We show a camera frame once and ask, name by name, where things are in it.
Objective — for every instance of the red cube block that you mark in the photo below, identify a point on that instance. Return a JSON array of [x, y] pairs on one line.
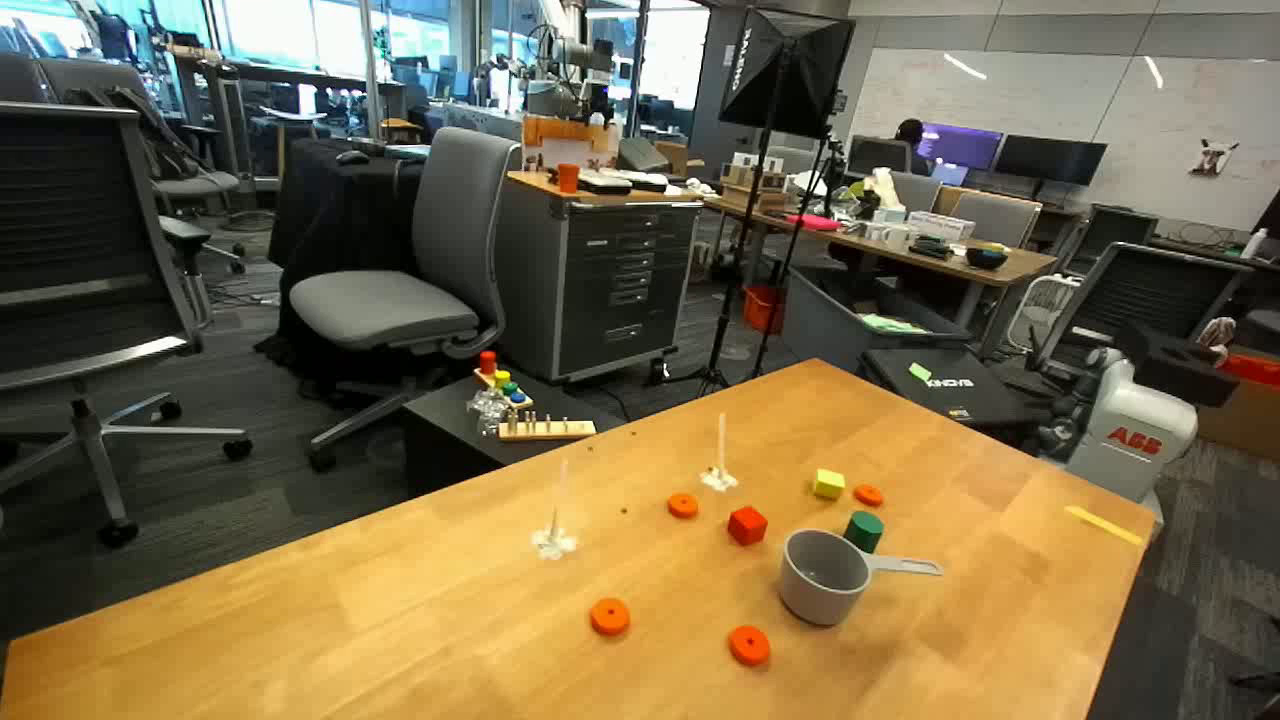
[[746, 525]]

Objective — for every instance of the yellow-green cube block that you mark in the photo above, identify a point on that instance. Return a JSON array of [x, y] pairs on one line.
[[831, 486]]

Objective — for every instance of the green octagonal block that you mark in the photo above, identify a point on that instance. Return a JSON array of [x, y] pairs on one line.
[[867, 530]]

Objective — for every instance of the gray pot with handle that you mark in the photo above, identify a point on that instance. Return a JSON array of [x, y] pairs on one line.
[[821, 573]]

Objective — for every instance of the white ABB robot base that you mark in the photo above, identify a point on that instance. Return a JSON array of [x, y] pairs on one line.
[[1135, 429]]

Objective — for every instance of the gray drawer cabinet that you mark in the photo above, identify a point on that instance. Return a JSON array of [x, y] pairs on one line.
[[588, 281]]

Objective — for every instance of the white peg stand right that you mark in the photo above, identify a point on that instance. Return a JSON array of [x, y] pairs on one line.
[[718, 477]]

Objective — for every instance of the colourful toy stacker set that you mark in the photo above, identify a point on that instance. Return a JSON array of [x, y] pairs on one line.
[[507, 411]]

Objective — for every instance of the orange disc near peg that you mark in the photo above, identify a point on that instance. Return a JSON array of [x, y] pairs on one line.
[[682, 505]]

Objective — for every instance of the clear peg stand left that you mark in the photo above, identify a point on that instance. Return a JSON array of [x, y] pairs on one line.
[[554, 542]]

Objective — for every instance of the low black side table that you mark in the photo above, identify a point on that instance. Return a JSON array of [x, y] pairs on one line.
[[447, 443]]

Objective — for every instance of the gray office chair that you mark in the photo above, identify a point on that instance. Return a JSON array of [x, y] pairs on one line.
[[447, 305]]

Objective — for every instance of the orange disc front left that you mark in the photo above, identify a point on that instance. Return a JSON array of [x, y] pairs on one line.
[[611, 617]]

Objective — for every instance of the orange disc near yellow block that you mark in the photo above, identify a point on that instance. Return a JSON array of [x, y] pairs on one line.
[[867, 495]]

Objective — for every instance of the orange disc front centre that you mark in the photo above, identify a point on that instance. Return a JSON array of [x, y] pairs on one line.
[[751, 647]]

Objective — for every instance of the black softbox light stand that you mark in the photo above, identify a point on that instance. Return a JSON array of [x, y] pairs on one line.
[[786, 83]]

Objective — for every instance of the black draped table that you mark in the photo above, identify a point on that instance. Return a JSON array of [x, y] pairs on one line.
[[338, 210]]

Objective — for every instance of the yellow tape strip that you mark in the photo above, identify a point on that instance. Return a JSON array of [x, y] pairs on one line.
[[1107, 525]]

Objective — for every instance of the black mesh chair right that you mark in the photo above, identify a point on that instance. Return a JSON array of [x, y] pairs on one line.
[[1135, 287]]

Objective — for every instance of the dark mesh office chair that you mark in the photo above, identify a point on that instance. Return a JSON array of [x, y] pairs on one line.
[[85, 287]]

